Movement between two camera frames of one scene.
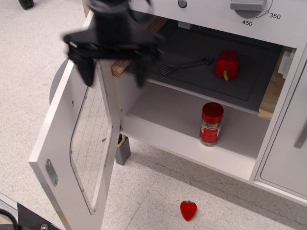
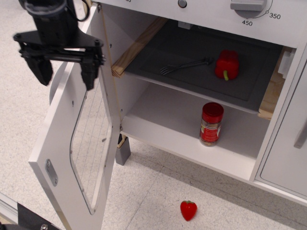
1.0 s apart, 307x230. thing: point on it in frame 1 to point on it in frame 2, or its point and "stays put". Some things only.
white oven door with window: (74, 159) stays put
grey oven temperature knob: (248, 9) stays put
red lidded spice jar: (212, 113) stays put
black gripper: (116, 35) to (58, 38)
